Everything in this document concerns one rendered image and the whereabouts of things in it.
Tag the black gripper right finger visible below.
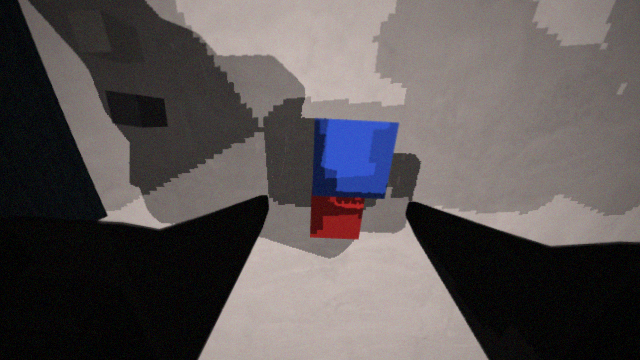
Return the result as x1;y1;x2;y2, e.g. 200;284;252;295
406;202;640;360

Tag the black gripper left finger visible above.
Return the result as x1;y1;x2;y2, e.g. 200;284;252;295
0;195;269;360

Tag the blue block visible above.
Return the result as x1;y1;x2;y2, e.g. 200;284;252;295
312;118;400;199

